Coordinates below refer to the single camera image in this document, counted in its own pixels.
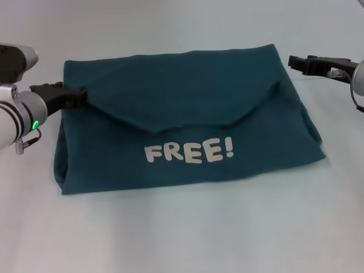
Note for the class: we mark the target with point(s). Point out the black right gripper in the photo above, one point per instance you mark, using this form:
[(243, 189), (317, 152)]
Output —
[(330, 64)]

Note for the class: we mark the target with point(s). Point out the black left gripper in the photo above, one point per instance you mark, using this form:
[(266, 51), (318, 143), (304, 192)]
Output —
[(49, 96)]

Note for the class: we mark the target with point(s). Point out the blue shirt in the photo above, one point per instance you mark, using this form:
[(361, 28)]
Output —
[(185, 128)]

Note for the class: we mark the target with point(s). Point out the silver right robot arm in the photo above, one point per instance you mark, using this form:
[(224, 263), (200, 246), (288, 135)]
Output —
[(359, 78)]

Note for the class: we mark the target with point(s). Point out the silver right elbow connector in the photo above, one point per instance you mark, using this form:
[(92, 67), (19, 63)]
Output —
[(337, 74)]

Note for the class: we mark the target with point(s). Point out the silver left elbow connector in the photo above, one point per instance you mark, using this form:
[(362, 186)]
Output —
[(19, 146)]

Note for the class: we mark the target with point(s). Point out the silver left camera mount bracket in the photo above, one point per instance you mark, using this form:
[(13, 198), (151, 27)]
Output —
[(8, 92)]

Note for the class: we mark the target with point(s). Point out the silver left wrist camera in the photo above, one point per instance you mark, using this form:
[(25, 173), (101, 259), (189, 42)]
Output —
[(15, 61)]

